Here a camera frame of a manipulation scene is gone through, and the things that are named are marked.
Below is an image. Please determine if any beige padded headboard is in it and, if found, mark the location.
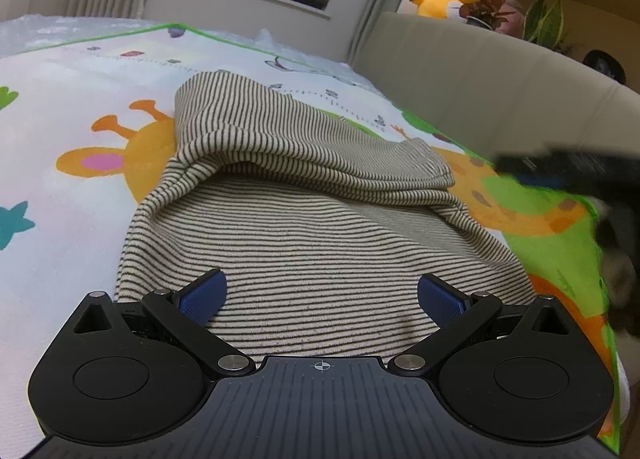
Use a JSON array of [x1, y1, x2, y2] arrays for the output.
[[352, 12, 639, 159]]

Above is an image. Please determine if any red leafed potted plant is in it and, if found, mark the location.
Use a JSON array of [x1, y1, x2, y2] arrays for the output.
[[460, 0, 525, 37]]

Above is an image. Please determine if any green leafed plant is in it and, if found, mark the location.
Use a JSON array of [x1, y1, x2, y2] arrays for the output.
[[523, 0, 570, 55]]

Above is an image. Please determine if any beige striped knit sweater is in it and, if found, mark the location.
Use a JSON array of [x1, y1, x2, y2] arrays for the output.
[[115, 71, 535, 361]]

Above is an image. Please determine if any colourful cartoon animal play mat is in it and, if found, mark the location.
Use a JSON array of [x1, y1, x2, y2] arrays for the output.
[[1, 17, 629, 458]]

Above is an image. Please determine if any black round object on shelf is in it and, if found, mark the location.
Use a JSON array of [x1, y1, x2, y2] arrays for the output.
[[582, 49, 626, 85]]

